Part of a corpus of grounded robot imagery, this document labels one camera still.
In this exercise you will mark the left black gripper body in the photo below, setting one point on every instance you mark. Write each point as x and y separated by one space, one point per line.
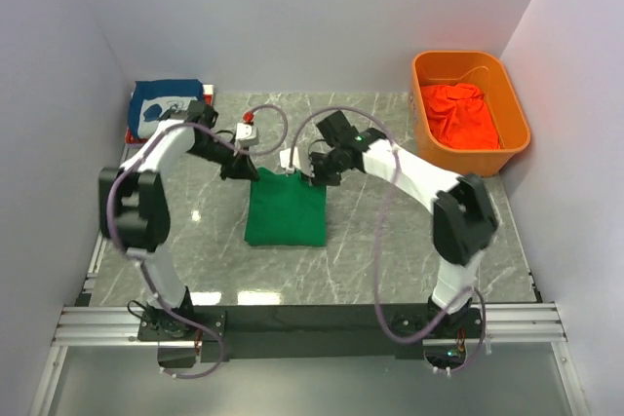
239 168

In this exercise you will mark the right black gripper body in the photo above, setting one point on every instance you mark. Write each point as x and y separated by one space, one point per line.
321 171

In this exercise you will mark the green t shirt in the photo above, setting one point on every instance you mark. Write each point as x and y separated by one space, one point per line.
285 210

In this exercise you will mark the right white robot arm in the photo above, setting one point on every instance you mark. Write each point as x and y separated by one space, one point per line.
463 219

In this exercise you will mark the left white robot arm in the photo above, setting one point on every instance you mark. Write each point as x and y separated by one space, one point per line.
133 207

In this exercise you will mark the folded blue t shirt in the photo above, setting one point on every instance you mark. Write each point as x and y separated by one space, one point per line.
156 99

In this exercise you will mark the orange t shirt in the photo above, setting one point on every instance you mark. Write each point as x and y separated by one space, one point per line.
458 117

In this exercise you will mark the orange plastic basket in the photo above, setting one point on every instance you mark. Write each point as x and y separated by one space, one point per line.
449 67

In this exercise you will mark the black base beam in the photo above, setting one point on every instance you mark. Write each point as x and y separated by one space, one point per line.
321 331

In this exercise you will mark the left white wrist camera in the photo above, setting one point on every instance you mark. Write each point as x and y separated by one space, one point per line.
246 134

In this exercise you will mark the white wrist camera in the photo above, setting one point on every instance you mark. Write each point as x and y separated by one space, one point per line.
246 134
295 159

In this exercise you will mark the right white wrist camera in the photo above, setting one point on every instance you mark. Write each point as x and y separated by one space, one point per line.
295 159

